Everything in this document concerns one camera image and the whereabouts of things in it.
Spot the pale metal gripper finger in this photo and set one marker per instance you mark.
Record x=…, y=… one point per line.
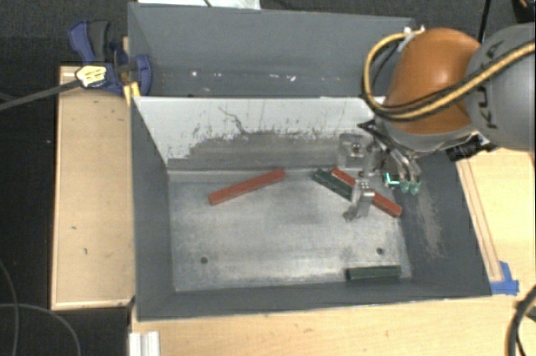
x=352, y=208
x=366, y=201

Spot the red-brown flat block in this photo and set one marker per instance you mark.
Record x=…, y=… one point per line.
x=247, y=187
x=387, y=205

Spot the dark green flat block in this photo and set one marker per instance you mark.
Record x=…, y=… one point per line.
x=373, y=273
x=334, y=183

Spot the grey metal bin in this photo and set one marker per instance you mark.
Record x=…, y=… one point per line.
x=272, y=228

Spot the pale wood flat board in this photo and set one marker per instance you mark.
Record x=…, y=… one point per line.
x=92, y=195

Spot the black cylinder on white bracket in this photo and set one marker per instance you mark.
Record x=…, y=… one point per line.
x=461, y=151

